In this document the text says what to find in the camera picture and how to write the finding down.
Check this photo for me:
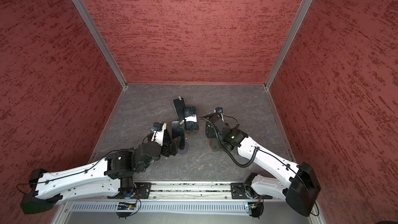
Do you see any pink edged phone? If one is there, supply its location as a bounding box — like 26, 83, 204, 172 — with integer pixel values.
214, 139, 223, 151

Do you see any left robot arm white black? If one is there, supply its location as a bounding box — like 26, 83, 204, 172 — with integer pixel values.
20, 129, 185, 215

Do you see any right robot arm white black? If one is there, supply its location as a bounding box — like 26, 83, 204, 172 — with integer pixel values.
200, 113, 321, 217

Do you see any black phone rear tall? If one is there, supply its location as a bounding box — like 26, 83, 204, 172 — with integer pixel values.
173, 96, 186, 121

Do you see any left base wiring connector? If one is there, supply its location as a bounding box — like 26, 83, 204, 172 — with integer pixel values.
115, 202, 141, 218

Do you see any base wiring connector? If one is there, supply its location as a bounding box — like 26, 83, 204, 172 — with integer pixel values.
247, 202, 264, 218
115, 202, 141, 218

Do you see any right base wiring connector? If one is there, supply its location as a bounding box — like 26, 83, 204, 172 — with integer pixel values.
247, 202, 264, 218

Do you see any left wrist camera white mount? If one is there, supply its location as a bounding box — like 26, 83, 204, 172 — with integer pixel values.
151, 122, 167, 146

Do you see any aluminium front rail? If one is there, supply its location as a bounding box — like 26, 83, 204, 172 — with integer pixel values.
63, 180, 316, 201

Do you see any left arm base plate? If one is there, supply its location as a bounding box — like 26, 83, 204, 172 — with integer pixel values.
107, 182, 152, 200

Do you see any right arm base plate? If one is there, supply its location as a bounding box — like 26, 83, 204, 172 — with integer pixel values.
230, 183, 261, 200

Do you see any white slotted cable duct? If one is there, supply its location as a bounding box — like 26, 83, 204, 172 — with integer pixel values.
71, 201, 248, 215

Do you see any left aluminium corner post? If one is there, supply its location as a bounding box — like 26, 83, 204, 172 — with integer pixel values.
57, 0, 128, 88

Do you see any aluminium corner post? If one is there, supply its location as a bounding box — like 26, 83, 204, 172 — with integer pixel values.
57, 0, 128, 88
265, 0, 325, 89

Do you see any right aluminium corner post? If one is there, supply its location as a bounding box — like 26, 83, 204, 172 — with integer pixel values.
265, 0, 325, 89

